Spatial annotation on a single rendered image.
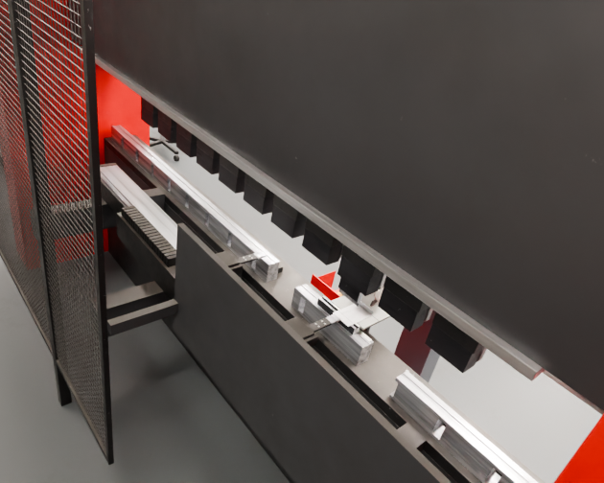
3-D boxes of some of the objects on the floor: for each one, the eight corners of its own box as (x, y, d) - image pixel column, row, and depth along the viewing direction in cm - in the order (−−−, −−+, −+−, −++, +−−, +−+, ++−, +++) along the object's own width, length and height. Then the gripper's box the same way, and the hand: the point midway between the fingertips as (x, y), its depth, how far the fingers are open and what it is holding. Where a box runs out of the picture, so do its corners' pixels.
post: (72, 402, 250) (23, -54, 147) (61, 406, 247) (4, -56, 144) (68, 396, 253) (18, -56, 150) (58, 400, 250) (-1, -58, 147)
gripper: (381, 242, 186) (346, 287, 186) (406, 260, 179) (369, 306, 179) (388, 251, 193) (355, 293, 193) (413, 267, 186) (378, 312, 186)
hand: (366, 299), depth 188 cm, fingers open, 5 cm apart
